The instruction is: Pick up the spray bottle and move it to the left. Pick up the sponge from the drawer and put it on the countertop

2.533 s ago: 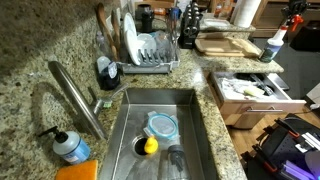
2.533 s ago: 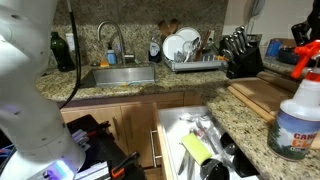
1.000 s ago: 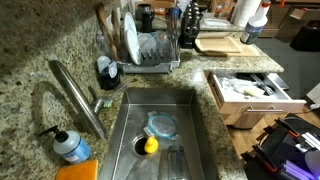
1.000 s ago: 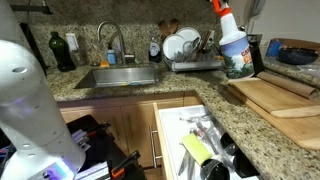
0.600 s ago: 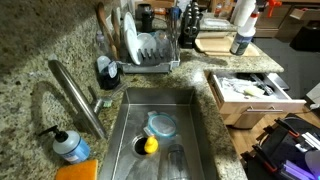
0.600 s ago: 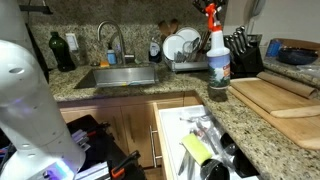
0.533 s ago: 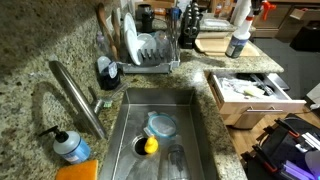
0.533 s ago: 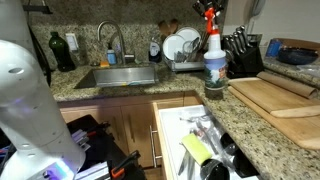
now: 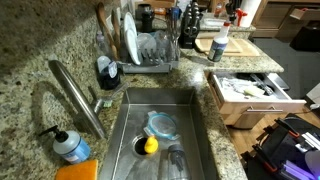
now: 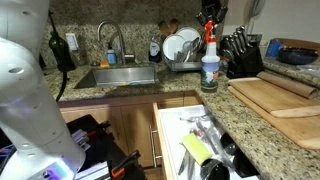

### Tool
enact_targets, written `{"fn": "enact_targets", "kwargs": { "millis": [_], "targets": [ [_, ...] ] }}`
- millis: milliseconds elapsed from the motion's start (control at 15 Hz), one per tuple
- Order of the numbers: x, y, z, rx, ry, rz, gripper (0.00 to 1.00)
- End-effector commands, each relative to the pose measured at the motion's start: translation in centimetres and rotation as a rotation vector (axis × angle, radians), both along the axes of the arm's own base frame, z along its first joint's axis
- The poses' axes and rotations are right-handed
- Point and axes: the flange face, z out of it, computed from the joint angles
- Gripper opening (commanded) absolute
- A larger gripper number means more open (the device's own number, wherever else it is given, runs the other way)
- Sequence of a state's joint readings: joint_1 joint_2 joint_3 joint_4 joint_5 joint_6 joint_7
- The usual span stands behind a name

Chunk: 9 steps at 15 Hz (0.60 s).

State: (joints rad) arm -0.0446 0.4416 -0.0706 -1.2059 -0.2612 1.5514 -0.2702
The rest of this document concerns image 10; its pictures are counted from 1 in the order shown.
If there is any clear dish soap bottle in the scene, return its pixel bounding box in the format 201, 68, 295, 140
148, 33, 163, 64

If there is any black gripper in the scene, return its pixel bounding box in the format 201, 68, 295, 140
195, 0, 230, 28

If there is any dark green glass bottle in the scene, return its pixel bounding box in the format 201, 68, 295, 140
48, 34, 77, 73

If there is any small black measuring cup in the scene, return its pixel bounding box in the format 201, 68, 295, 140
219, 132, 238, 150

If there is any white wall outlet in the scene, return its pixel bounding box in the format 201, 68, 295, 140
65, 32, 80, 52

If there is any grey dish rack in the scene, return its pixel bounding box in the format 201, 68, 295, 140
162, 53, 203, 73

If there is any white plate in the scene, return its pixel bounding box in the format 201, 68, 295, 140
175, 26, 202, 45
162, 34, 186, 61

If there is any clear bagged cutlery pile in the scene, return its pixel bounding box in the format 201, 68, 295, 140
178, 112, 236, 176

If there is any wooden spoon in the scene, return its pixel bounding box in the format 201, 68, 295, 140
157, 20, 172, 38
169, 18, 180, 34

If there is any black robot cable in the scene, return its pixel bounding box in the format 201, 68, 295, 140
47, 9, 70, 103

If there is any blue soap pump dispenser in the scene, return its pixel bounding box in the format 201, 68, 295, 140
106, 43, 118, 66

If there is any wooden drawer white interior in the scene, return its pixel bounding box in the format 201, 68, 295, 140
151, 102, 262, 180

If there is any thick wooden cutting board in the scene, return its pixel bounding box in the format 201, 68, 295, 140
227, 85, 320, 150

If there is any metal drawer handle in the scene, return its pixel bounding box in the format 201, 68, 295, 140
148, 124, 163, 169

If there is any thin wooden cutting board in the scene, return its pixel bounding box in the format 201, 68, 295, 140
228, 76, 320, 119

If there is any stainless steel sink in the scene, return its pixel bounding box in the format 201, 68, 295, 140
73, 64, 160, 90

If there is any white spray bottle red trigger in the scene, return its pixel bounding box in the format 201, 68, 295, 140
200, 20, 221, 94

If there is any medium black measuring cup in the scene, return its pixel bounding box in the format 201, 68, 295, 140
232, 148, 260, 178

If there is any black knife block with knives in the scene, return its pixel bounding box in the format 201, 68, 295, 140
220, 25, 265, 80

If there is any orange black latch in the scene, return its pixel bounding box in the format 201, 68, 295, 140
85, 120, 112, 138
110, 149, 142, 180

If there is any dark blue bowl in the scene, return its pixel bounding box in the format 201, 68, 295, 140
277, 46, 320, 66

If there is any steel kitchen faucet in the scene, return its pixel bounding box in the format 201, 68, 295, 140
96, 20, 136, 66

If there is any yellow-green sponge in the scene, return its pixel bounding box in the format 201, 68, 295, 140
180, 133, 214, 167

